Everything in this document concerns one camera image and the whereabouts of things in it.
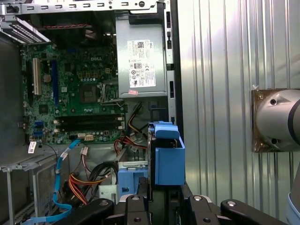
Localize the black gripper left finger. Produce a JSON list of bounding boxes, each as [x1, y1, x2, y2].
[[55, 177, 153, 225]]

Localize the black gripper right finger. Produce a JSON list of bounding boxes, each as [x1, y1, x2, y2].
[[180, 182, 290, 225]]

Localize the hard disk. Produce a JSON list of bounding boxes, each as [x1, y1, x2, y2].
[[147, 121, 188, 225]]

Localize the orange red power wire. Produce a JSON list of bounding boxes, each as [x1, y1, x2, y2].
[[67, 172, 100, 206]]

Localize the blue data wire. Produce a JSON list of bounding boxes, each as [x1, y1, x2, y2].
[[22, 138, 82, 225]]

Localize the grey metal disk bay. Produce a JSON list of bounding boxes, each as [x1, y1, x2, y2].
[[0, 150, 71, 225]]

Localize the grey metal drive cage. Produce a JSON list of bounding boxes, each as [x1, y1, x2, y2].
[[97, 153, 153, 204]]

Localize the black RAM slot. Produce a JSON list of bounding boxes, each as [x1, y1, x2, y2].
[[53, 124, 126, 134], [53, 115, 126, 125]]

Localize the metal socket cover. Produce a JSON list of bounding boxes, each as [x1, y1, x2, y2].
[[97, 82, 125, 105]]

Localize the CPU socket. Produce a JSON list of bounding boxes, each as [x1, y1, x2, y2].
[[79, 83, 98, 104]]

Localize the green motherboard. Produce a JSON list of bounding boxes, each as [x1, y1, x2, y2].
[[20, 43, 128, 143]]

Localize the black open PC case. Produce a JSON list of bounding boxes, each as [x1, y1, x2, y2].
[[0, 0, 183, 225]]

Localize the blue expansion slot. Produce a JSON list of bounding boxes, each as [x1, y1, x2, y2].
[[52, 60, 59, 106]]

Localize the white expansion slot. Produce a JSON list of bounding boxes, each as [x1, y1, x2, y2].
[[32, 58, 42, 96]]

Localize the black expansion slot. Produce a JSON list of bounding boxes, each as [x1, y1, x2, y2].
[[26, 60, 33, 107]]

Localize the grey power supply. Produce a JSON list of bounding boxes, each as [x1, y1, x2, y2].
[[115, 15, 168, 99]]

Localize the black case fan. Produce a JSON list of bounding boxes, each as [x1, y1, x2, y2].
[[39, 13, 104, 47]]

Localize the blue plastic drive bracket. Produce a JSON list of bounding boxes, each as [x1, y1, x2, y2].
[[118, 167, 152, 203]]

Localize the black cable bundle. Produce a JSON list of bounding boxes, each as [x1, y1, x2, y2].
[[85, 161, 118, 188]]

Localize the red orange wire bundle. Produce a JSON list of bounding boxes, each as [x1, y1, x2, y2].
[[113, 136, 150, 157]]

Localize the white connector wire bundle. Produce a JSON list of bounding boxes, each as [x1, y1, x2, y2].
[[80, 147, 93, 175]]

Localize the yellow black power wires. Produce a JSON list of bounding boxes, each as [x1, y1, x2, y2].
[[127, 102, 150, 138]]

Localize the red black fan wire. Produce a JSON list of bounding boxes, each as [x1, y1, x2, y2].
[[43, 22, 92, 31]]

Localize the grey card retention bracket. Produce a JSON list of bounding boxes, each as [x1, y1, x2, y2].
[[0, 14, 52, 45]]

